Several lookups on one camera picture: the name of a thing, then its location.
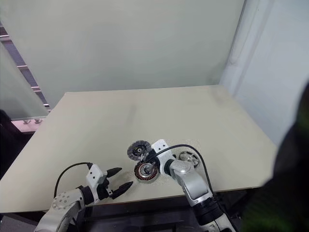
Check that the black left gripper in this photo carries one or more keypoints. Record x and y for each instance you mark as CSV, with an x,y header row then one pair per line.
x,y
104,189

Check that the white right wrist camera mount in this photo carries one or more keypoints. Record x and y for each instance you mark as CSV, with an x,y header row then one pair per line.
x,y
160,151

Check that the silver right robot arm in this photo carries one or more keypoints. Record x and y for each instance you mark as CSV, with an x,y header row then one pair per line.
x,y
193,183

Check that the spoked dark metal rotor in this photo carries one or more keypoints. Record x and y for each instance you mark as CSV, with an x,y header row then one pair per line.
x,y
135,150

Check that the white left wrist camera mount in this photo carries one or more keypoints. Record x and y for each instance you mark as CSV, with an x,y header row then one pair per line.
x,y
94,176

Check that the dark slatted rail strip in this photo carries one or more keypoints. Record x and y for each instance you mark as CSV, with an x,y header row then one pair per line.
x,y
23,65

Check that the frosted glass panel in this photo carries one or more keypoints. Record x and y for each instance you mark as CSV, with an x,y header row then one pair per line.
x,y
17,91

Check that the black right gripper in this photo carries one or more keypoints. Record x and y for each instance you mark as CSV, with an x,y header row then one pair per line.
x,y
151,156

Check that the motor housing with copper windings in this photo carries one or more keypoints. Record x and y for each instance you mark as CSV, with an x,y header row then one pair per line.
x,y
142,177

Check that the silver round motor lid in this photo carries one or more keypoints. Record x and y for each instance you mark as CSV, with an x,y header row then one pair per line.
x,y
189,157

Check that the dark blurry rounded shape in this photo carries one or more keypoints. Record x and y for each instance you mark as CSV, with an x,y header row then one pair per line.
x,y
289,174

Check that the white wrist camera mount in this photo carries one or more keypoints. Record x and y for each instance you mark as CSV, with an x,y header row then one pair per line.
x,y
160,151
94,176

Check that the silver glass clamp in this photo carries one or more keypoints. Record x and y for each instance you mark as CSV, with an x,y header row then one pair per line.
x,y
26,121
38,120

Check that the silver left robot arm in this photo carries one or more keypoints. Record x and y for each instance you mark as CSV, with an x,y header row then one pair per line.
x,y
64,212

